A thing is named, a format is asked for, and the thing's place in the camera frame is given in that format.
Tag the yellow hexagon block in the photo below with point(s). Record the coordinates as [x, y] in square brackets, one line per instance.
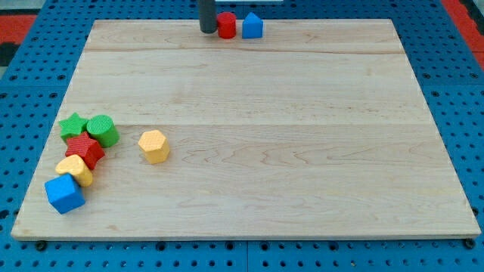
[154, 146]

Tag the blue cube block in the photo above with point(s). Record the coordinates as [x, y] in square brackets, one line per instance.
[64, 193]

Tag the green cylinder block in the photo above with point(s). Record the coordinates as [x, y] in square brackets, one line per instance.
[103, 130]

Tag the green star block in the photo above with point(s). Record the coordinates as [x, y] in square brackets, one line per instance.
[72, 126]

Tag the red star block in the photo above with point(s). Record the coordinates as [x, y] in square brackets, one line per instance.
[88, 149]

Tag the wooden board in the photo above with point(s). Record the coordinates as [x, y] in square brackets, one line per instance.
[319, 130]

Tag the blue house-shaped block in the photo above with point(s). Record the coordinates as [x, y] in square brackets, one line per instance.
[252, 27]

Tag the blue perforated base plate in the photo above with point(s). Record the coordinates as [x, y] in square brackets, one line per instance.
[35, 82]

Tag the yellow heart block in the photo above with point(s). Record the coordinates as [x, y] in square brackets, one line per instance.
[75, 166]

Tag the red cylinder block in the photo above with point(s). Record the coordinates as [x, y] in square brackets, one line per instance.
[226, 23]

